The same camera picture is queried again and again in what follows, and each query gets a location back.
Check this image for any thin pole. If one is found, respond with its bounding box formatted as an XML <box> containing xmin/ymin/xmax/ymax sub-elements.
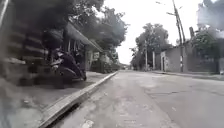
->
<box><xmin>144</xmin><ymin>39</ymin><xmax>149</xmax><ymax>72</ymax></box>

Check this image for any building with sloped roof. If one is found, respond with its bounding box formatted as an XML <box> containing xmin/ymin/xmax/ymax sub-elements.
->
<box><xmin>49</xmin><ymin>21</ymin><xmax>120</xmax><ymax>73</ymax></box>

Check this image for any row of trees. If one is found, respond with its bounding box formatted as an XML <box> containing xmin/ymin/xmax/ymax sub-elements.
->
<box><xmin>13</xmin><ymin>0</ymin><xmax>130</xmax><ymax>68</ymax></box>

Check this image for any parked motorcycle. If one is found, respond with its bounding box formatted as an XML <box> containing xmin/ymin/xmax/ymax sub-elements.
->
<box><xmin>49</xmin><ymin>48</ymin><xmax>88</xmax><ymax>85</ymax></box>

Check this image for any clump of trees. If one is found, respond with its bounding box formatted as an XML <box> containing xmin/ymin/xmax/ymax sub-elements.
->
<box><xmin>129</xmin><ymin>22</ymin><xmax>173</xmax><ymax>71</ymax></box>

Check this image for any grey concrete road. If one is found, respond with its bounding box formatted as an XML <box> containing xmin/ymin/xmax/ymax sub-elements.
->
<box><xmin>49</xmin><ymin>69</ymin><xmax>224</xmax><ymax>128</ymax></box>

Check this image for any utility pole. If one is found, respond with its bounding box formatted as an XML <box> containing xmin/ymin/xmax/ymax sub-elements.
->
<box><xmin>166</xmin><ymin>0</ymin><xmax>188</xmax><ymax>74</ymax></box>

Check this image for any raised concrete pavement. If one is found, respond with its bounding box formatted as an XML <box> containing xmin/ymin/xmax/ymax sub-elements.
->
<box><xmin>0</xmin><ymin>70</ymin><xmax>120</xmax><ymax>128</ymax></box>

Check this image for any narrow concrete pavement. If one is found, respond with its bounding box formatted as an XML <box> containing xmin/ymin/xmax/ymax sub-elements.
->
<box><xmin>149</xmin><ymin>69</ymin><xmax>224</xmax><ymax>81</ymax></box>

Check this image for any striped fence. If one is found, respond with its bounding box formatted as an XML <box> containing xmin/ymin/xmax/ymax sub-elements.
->
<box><xmin>0</xmin><ymin>18</ymin><xmax>54</xmax><ymax>85</ymax></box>

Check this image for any tree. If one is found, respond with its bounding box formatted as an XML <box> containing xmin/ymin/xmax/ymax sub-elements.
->
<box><xmin>189</xmin><ymin>0</ymin><xmax>224</xmax><ymax>59</ymax></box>

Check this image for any grey wall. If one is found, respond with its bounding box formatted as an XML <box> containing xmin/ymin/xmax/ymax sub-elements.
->
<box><xmin>159</xmin><ymin>44</ymin><xmax>224</xmax><ymax>75</ymax></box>

